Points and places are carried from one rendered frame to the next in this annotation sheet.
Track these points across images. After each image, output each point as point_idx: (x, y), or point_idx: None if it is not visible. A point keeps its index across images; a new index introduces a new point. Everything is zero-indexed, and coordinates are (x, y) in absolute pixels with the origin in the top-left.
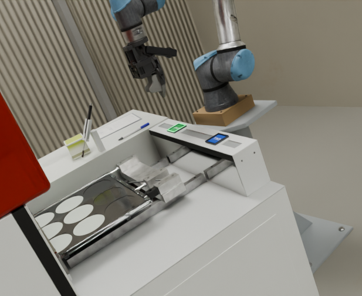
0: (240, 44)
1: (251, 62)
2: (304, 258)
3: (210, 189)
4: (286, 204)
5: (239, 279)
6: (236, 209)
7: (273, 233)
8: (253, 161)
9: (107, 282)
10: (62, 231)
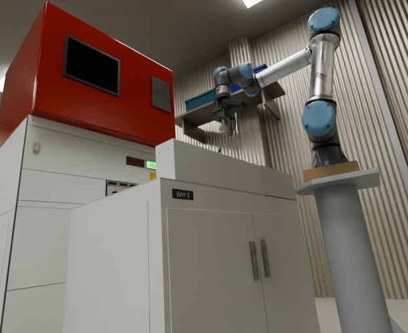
0: (317, 97)
1: (326, 114)
2: (160, 271)
3: None
4: (157, 195)
5: (115, 241)
6: None
7: (141, 218)
8: (166, 155)
9: None
10: None
